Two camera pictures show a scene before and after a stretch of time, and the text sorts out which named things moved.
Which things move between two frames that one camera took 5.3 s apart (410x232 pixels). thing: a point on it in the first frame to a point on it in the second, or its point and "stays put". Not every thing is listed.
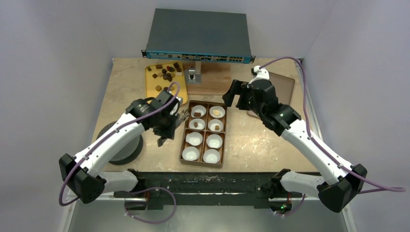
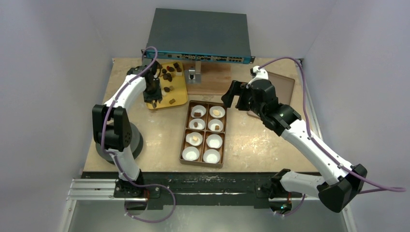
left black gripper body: [166, 127] to [153, 93]
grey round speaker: [128, 152] stays put
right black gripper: [241, 95] stays put
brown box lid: [284, 87] stays put
